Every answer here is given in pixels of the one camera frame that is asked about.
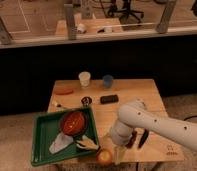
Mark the red yellow apple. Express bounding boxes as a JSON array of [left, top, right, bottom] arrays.
[[96, 149, 113, 166]]

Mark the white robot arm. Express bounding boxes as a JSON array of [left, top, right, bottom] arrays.
[[109, 100, 197, 152]]

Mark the blue cup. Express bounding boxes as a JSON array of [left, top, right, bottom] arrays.
[[102, 75, 114, 88]]

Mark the white paper cup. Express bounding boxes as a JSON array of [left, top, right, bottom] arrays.
[[78, 71, 91, 87]]

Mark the dark grape bunch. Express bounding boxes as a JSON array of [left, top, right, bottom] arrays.
[[126, 130, 137, 149]]

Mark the beige toy hand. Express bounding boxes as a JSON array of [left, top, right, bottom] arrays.
[[76, 135, 99, 150]]

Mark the black rectangular block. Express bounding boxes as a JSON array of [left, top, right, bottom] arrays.
[[100, 95, 119, 104]]

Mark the red bowl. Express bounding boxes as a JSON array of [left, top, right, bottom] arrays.
[[60, 111, 86, 136]]

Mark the white cloth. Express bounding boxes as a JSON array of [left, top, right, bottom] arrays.
[[49, 133, 73, 154]]

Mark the green plastic tray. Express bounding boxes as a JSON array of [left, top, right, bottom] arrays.
[[31, 107, 99, 167]]

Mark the orange flat lid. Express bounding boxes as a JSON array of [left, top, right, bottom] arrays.
[[54, 88, 73, 95]]

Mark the wooden background table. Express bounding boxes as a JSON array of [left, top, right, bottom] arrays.
[[56, 18, 123, 36]]

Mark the black office chair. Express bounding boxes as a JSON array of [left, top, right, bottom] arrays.
[[107, 0, 144, 22]]

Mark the black handled knife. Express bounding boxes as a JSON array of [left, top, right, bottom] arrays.
[[138, 129, 149, 149]]

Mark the right grey post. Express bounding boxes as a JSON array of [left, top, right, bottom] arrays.
[[156, 0, 176, 34]]

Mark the grey post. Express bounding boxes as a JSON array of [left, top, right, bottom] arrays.
[[156, 0, 176, 34], [0, 17, 11, 45], [64, 4, 76, 40]]

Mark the middle grey post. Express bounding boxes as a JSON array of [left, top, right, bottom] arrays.
[[64, 4, 76, 40]]

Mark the left grey post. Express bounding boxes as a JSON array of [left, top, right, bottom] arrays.
[[0, 17, 11, 45]]

